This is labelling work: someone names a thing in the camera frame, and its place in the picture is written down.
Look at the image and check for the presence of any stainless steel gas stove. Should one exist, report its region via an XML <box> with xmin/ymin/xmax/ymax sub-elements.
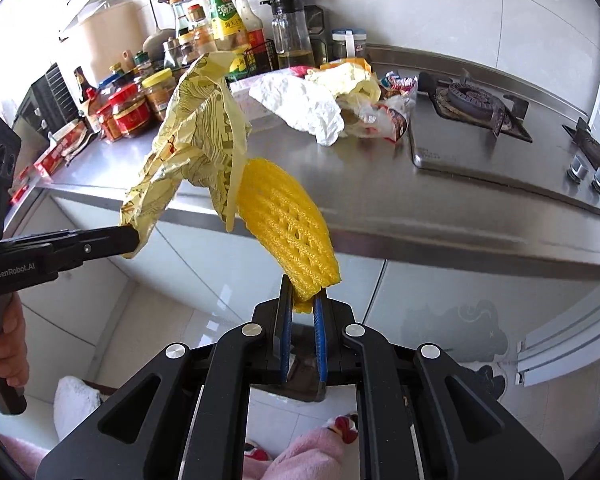
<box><xmin>410</xmin><ymin>72</ymin><xmax>600</xmax><ymax>215</ymax></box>

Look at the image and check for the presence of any person's left hand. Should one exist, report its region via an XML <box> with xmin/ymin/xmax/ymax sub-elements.
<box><xmin>0</xmin><ymin>292</ymin><xmax>30</xmax><ymax>388</ymax></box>

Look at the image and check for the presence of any white crumpled plastic bag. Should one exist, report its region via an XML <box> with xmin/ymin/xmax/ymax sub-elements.
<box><xmin>249</xmin><ymin>70</ymin><xmax>344</xmax><ymax>146</ymax></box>

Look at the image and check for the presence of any black wire rack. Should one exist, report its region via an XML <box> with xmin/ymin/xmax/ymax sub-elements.
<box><xmin>225</xmin><ymin>39</ymin><xmax>278</xmax><ymax>82</ymax></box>

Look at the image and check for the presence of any yellow-lid peanut butter jar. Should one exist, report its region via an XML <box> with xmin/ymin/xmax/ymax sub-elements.
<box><xmin>140</xmin><ymin>68</ymin><xmax>176</xmax><ymax>122</ymax></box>

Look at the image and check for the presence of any clear glass oil dispenser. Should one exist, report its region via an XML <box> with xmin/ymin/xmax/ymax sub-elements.
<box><xmin>261</xmin><ymin>0</ymin><xmax>315</xmax><ymax>68</ymax></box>

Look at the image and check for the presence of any orange yellow snack wrapper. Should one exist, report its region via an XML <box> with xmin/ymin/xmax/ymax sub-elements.
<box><xmin>304</xmin><ymin>60</ymin><xmax>381</xmax><ymax>103</ymax></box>

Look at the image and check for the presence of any red white snack wrapper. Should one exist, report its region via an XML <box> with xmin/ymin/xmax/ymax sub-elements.
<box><xmin>338</xmin><ymin>72</ymin><xmax>418</xmax><ymax>143</ymax></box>

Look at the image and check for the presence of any large green-label oil bottle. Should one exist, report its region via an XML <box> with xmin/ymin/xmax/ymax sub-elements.
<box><xmin>208</xmin><ymin>0</ymin><xmax>252</xmax><ymax>81</ymax></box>

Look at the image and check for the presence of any black cat floor mat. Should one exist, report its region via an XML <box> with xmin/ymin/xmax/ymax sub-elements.
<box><xmin>401</xmin><ymin>300</ymin><xmax>508</xmax><ymax>400</ymax></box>

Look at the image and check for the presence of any small glass jar white lid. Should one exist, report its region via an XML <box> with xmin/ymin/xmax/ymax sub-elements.
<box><xmin>332</xmin><ymin>28</ymin><xmax>367</xmax><ymax>60</ymax></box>

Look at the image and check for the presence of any red cartoon slipper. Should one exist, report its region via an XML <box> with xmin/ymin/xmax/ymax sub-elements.
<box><xmin>324</xmin><ymin>412</ymin><xmax>358</xmax><ymax>444</ymax></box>

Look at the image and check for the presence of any pink fuzzy pajama leg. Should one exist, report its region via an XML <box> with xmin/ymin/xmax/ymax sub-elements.
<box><xmin>242</xmin><ymin>427</ymin><xmax>346</xmax><ymax>480</ymax></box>

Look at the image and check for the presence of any red-cap sauce bottle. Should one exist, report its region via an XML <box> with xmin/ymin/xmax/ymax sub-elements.
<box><xmin>235</xmin><ymin>0</ymin><xmax>268</xmax><ymax>55</ymax></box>

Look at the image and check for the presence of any yellow foam fruit net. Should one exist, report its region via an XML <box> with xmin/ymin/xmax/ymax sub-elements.
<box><xmin>237</xmin><ymin>158</ymin><xmax>341</xmax><ymax>314</ymax></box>

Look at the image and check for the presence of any brown-cap seasoning bottle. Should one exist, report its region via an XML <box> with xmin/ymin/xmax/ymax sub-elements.
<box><xmin>187</xmin><ymin>4</ymin><xmax>218</xmax><ymax>55</ymax></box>

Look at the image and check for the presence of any red cigarette box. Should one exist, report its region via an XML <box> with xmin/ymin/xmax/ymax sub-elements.
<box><xmin>34</xmin><ymin>120</ymin><xmax>91</xmax><ymax>179</ymax></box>

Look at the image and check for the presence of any red-lid chili sauce jar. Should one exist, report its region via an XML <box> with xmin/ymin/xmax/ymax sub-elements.
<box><xmin>108</xmin><ymin>82</ymin><xmax>154</xmax><ymax>138</ymax></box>

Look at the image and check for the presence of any pale yellow printed plastic bag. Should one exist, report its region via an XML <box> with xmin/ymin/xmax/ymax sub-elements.
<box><xmin>120</xmin><ymin>51</ymin><xmax>251</xmax><ymax>259</ymax></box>

